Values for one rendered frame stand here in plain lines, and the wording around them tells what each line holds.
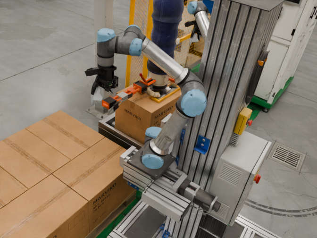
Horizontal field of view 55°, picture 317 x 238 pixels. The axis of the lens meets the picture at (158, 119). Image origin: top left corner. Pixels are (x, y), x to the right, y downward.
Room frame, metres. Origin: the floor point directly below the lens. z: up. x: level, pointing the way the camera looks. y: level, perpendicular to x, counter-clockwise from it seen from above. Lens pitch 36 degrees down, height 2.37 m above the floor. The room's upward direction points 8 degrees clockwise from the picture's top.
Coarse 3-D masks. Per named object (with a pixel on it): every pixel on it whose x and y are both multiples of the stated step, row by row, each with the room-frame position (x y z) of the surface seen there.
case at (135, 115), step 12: (168, 84) 2.49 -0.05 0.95; (144, 96) 2.22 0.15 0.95; (120, 108) 2.18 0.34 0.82; (132, 108) 2.11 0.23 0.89; (144, 108) 2.05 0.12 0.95; (156, 108) 2.07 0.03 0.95; (168, 108) 2.20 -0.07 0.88; (120, 120) 2.18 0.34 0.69; (132, 120) 2.10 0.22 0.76; (144, 120) 2.03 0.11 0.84; (156, 120) 2.06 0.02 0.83; (132, 132) 2.10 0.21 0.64; (144, 132) 2.02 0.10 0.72
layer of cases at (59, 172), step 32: (32, 128) 2.06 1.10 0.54; (64, 128) 2.12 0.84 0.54; (0, 160) 1.63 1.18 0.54; (32, 160) 1.68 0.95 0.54; (64, 160) 1.73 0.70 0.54; (96, 160) 1.79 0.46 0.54; (0, 192) 1.34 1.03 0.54; (32, 192) 1.38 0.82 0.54; (64, 192) 1.42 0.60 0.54; (96, 192) 1.46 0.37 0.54; (128, 192) 1.79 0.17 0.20; (0, 224) 1.10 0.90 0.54; (32, 224) 1.13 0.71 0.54; (64, 224) 1.18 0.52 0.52; (96, 224) 1.44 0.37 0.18
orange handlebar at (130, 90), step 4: (148, 80) 2.26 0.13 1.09; (152, 80) 2.27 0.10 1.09; (172, 80) 2.33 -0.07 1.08; (148, 84) 2.20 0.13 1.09; (128, 88) 2.08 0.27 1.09; (132, 88) 2.08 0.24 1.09; (124, 92) 2.02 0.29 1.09; (128, 92) 2.05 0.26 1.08; (132, 92) 2.03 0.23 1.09; (116, 96) 1.94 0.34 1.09; (104, 104) 1.82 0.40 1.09
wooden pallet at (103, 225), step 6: (126, 198) 1.77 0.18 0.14; (132, 198) 1.84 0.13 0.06; (120, 204) 1.70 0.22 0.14; (126, 204) 1.77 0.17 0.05; (114, 210) 1.63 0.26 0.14; (120, 210) 1.72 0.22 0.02; (108, 216) 1.57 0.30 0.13; (114, 216) 1.65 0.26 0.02; (102, 222) 1.50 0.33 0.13; (108, 222) 1.58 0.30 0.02; (96, 228) 1.44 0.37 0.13; (102, 228) 1.52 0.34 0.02; (90, 234) 1.38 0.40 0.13; (96, 234) 1.45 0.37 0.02
